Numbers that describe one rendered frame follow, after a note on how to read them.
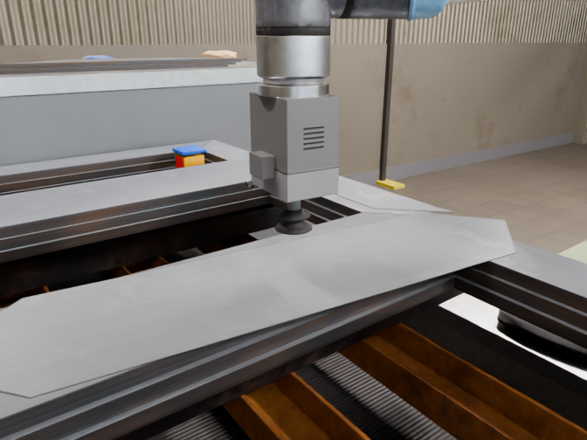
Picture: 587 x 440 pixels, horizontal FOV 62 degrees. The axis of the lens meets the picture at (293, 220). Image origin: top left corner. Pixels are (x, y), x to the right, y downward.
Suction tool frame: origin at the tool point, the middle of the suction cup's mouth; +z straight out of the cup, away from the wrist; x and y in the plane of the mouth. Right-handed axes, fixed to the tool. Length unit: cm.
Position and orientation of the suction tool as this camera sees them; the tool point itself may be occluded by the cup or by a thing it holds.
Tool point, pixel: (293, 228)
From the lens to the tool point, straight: 56.5
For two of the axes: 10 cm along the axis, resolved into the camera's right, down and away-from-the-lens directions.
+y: 5.0, 3.0, -8.1
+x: 8.7, -1.8, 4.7
